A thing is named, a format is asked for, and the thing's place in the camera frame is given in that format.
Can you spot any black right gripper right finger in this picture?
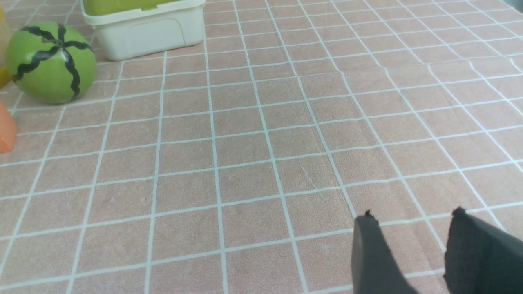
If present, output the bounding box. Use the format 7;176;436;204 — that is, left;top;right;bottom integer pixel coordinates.
443;207;523;294

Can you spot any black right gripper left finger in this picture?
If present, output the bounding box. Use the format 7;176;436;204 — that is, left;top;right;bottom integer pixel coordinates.
352;210;417;294

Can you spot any pink checkered tablecloth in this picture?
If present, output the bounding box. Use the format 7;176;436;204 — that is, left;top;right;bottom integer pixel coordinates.
1;0;522;294

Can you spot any green and white lunch box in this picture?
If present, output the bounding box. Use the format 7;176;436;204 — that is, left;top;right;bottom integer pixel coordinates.
82;0;205;61

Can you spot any green toy watermelon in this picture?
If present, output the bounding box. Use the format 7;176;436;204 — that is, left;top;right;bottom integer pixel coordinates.
5;22;97;105

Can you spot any orange foam cube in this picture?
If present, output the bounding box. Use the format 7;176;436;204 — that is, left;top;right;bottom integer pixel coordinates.
0;102;18;153

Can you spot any orange yellow toy pepper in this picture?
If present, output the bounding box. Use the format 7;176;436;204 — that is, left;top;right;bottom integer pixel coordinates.
0;6;13;89

